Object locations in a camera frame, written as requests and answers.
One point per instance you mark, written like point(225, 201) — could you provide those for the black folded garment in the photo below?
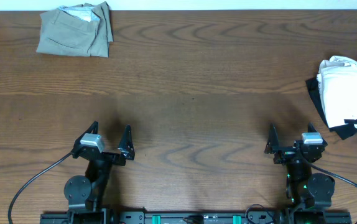
point(344, 131)

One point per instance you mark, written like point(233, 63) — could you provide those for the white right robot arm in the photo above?
point(308, 190)

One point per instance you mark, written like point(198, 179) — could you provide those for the white folded garment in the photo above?
point(337, 85)

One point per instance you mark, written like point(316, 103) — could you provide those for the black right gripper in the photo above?
point(285, 154)

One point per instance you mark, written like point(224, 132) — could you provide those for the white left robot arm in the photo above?
point(85, 192)

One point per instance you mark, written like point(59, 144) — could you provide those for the grey-green cotton shorts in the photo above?
point(83, 30)

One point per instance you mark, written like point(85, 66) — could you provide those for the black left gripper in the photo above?
point(125, 148)

